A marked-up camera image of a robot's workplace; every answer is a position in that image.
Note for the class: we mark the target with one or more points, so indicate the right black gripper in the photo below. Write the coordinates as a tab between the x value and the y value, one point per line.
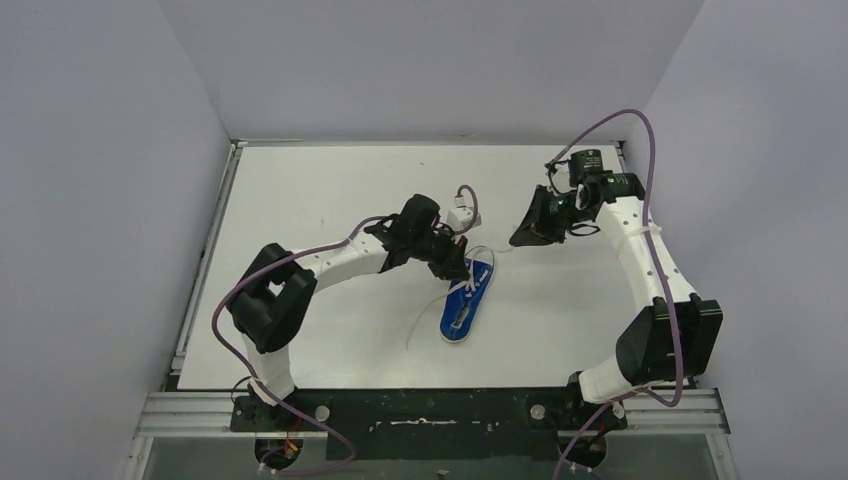
536	230

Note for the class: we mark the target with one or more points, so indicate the blue canvas sneaker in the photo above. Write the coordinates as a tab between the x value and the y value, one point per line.
465	298

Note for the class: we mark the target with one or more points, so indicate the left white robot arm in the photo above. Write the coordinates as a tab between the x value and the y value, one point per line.
269	304

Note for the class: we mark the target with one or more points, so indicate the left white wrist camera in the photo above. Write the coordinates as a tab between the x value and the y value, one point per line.
462	219

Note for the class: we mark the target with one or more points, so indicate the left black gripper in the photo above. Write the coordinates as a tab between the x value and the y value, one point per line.
444	255

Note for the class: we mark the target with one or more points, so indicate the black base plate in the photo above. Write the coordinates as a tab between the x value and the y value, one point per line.
437	424

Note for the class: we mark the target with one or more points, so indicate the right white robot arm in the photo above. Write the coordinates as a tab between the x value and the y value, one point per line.
675	329

